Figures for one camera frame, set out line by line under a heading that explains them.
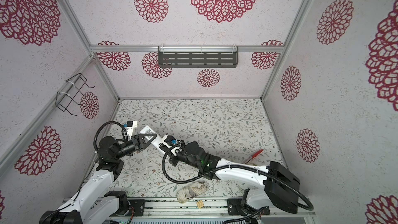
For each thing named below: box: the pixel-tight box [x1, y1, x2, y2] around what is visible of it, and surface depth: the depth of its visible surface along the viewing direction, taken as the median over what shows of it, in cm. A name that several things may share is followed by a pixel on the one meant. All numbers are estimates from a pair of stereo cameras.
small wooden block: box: [196, 200, 205, 209], surface depth 76 cm
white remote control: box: [139, 124, 167, 156], surface depth 72 cm
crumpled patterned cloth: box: [176, 179, 208, 204], surface depth 78 cm
